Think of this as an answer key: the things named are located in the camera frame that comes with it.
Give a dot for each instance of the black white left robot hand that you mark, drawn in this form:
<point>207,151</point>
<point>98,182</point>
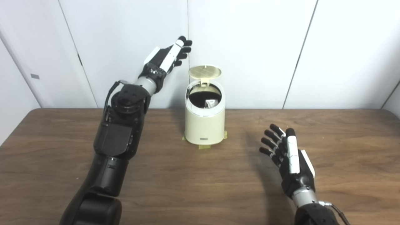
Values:
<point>162,61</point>

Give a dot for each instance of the cream-colored bin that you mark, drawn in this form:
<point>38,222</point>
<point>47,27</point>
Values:
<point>204,128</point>

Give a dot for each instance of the round cream bin lid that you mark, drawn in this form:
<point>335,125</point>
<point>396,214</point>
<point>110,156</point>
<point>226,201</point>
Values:
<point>205,72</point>

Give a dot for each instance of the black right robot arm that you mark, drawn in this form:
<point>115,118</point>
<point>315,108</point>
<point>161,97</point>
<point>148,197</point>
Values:
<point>315,215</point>

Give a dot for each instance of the gray wall label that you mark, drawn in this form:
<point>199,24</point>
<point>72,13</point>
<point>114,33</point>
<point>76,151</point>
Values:
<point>35,76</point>

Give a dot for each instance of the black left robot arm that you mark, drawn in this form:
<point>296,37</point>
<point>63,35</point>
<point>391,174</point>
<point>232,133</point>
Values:
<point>115,140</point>

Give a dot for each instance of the white green milk carton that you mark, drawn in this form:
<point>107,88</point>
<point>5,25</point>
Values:
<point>211,104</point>

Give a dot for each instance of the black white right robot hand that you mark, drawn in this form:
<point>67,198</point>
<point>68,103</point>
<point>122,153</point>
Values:
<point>295,168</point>

